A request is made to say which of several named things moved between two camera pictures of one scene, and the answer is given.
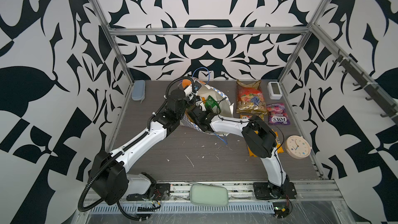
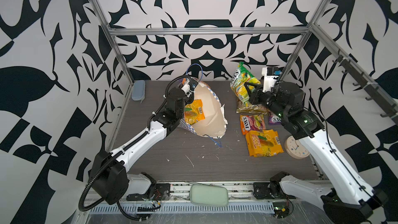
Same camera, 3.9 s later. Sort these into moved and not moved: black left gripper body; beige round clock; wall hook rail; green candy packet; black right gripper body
Moved: green candy packet; black right gripper body
Not moved: beige round clock; wall hook rail; black left gripper body
